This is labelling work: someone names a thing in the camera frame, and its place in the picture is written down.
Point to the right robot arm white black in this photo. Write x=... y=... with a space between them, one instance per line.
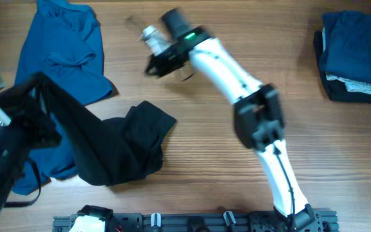
x=257 y=113

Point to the folded black garment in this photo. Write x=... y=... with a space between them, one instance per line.
x=335 y=90

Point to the black t-shirt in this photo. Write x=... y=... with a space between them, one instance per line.
x=106 y=152

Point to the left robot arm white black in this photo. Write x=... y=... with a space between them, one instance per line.
x=2 y=145

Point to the folded grey garment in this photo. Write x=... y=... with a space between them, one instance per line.
x=351 y=85

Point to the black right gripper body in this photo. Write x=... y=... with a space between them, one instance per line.
x=159 y=64

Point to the folded navy blue garment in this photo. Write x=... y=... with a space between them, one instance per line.
x=347 y=51

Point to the teal blue t-shirt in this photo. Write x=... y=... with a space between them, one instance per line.
x=64 y=42

